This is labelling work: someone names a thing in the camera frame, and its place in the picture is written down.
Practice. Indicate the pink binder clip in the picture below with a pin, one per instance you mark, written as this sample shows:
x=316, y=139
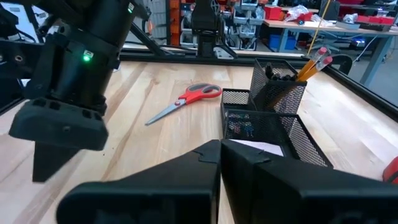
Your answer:
x=235, y=124

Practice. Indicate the red storage box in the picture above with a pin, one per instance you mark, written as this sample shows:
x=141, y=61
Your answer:
x=273, y=13

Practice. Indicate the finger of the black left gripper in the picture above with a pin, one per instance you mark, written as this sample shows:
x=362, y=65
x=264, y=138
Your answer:
x=51, y=161

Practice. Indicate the clear plastic bag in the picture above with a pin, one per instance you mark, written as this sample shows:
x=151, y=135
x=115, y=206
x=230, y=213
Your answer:
x=295, y=12

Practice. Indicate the pink sticky note pad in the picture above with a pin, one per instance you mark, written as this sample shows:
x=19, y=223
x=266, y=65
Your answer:
x=264, y=147

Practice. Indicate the black background machine column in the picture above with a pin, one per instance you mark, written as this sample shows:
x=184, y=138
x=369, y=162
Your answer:
x=203, y=21

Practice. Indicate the black mesh desk organizer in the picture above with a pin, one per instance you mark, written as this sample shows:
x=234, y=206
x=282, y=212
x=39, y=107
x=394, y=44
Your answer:
x=273, y=93

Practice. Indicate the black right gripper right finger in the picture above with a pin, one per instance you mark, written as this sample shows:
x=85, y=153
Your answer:
x=295, y=193

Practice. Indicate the red flat case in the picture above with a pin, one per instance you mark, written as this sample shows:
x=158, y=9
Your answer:
x=376, y=20

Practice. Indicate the black ballpoint pen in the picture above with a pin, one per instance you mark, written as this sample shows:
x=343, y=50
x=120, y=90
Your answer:
x=269, y=71

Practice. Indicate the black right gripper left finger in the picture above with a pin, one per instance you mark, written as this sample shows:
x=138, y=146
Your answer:
x=161, y=193

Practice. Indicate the red desk lamp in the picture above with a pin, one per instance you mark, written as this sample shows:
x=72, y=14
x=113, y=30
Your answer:
x=391, y=171

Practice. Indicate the silver metal bracket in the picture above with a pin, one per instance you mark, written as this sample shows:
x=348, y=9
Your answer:
x=224, y=53

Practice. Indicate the blue eraser block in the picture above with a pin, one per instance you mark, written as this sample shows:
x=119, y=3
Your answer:
x=248, y=128

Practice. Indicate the grey stacked storage bins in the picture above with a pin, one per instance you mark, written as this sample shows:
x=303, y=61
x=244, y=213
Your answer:
x=248, y=18

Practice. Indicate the orange shelf rack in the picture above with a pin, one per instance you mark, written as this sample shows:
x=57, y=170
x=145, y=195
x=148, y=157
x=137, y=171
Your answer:
x=174, y=21

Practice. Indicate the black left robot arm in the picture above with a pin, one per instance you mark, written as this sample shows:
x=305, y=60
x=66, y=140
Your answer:
x=93, y=12

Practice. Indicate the wooden workbench with grey legs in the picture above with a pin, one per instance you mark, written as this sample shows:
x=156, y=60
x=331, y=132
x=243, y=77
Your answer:
x=311, y=26

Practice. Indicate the blue storage bin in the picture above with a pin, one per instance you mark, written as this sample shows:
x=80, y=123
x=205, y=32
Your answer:
x=281, y=43

